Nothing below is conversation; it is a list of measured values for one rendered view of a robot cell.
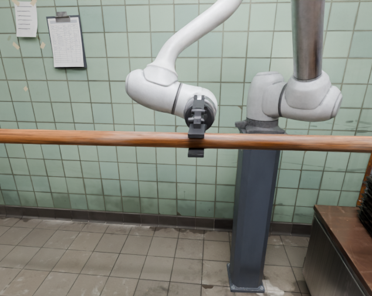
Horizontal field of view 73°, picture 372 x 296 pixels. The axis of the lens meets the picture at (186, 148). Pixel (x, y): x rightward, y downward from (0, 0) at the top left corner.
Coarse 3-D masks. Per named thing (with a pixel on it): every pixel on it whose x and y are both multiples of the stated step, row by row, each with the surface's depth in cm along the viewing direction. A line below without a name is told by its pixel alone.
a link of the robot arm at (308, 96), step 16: (304, 0) 78; (320, 0) 78; (304, 16) 81; (320, 16) 81; (304, 32) 84; (320, 32) 84; (304, 48) 88; (320, 48) 88; (304, 64) 92; (320, 64) 92; (288, 80) 104; (304, 80) 96; (320, 80) 95; (288, 96) 103; (304, 96) 98; (320, 96) 96; (336, 96) 96; (288, 112) 107; (304, 112) 102; (320, 112) 99; (336, 112) 100
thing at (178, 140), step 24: (72, 144) 50; (96, 144) 49; (120, 144) 48; (144, 144) 48; (168, 144) 48; (192, 144) 47; (216, 144) 47; (240, 144) 46; (264, 144) 46; (288, 144) 46; (312, 144) 45; (336, 144) 45; (360, 144) 44
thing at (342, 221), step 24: (336, 216) 126; (312, 240) 138; (336, 240) 112; (360, 240) 110; (312, 264) 137; (336, 264) 112; (360, 264) 98; (312, 288) 136; (336, 288) 111; (360, 288) 95
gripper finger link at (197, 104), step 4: (196, 96) 58; (204, 96) 58; (196, 100) 56; (200, 100) 56; (196, 104) 54; (200, 104) 54; (192, 108) 51; (196, 108) 52; (200, 108) 52; (192, 112) 51; (204, 112) 51
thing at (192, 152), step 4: (192, 148) 48; (196, 148) 48; (188, 152) 47; (192, 152) 47; (196, 152) 47; (200, 152) 47; (188, 156) 46; (192, 156) 46; (196, 156) 46; (200, 156) 46
